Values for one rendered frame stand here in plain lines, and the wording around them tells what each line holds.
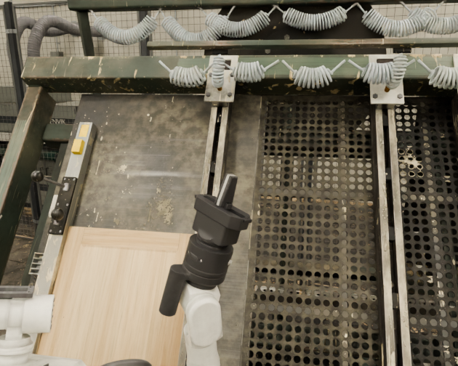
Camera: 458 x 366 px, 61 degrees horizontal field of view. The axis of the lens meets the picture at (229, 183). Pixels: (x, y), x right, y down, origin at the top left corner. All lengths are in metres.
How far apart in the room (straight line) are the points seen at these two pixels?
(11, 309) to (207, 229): 0.36
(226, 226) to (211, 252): 0.06
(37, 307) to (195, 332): 0.28
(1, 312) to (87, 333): 0.55
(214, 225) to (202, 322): 0.19
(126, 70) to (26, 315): 0.98
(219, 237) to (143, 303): 0.58
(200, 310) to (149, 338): 0.49
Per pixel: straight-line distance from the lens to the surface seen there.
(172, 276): 0.76
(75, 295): 1.34
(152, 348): 1.24
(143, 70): 1.49
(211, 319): 0.79
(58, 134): 1.66
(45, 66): 1.68
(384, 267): 1.18
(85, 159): 1.47
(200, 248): 0.73
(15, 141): 1.62
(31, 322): 0.79
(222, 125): 1.32
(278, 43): 1.25
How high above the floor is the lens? 1.83
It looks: 16 degrees down
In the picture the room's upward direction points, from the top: straight up
